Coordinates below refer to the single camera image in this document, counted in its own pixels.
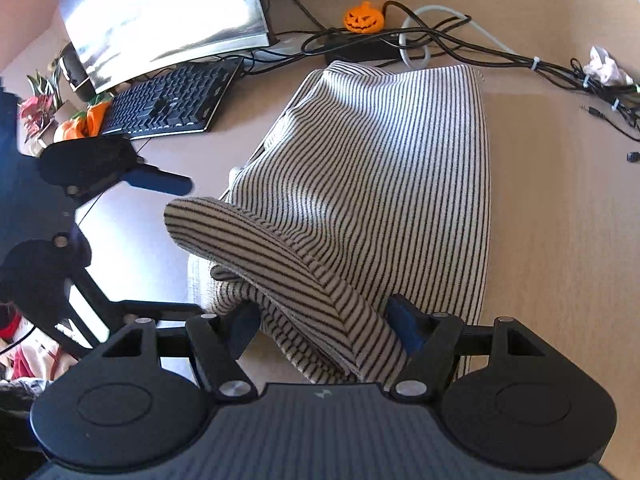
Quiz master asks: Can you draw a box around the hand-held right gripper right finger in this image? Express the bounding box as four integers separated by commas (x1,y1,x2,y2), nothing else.
386,294,547,401

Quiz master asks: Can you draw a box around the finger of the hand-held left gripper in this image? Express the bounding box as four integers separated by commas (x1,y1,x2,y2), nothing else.
54,232,203,346
65,167,193,200

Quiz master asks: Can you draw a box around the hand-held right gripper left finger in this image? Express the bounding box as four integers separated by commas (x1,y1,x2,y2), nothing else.
102,302,261,401

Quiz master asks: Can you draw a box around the striped sweater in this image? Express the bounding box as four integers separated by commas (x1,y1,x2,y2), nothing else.
164,60,493,386

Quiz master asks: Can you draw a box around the orange pumpkin decoration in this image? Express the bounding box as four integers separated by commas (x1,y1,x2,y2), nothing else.
54,94,113,142

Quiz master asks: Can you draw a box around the red leaf plant decoration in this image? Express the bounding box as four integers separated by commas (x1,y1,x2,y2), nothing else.
17,55,68,156

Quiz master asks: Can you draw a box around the black keyboard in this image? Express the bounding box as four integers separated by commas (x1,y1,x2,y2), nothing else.
100,57,245,140

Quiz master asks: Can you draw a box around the red white cloth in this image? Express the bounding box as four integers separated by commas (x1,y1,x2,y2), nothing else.
0,300,66,386

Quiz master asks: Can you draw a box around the curved computer monitor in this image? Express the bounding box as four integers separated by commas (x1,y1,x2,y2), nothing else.
52,0,278,95

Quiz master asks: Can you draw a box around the black power adapter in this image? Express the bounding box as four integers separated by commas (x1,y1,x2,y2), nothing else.
325,35,406,66

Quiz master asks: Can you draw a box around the small orange pumpkin figure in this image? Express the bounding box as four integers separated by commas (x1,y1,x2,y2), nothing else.
343,1,385,35

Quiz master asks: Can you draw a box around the crumpled tissue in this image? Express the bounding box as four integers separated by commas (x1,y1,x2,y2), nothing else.
582,46,633,86

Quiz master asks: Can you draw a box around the black audio jack cable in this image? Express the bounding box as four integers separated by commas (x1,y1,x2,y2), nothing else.
581,104,640,142

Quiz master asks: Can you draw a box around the black cable bundle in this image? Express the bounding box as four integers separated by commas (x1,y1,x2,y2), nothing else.
262,0,640,111

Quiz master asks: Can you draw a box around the thick white cable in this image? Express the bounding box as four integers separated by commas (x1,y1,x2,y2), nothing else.
400,5,516,68

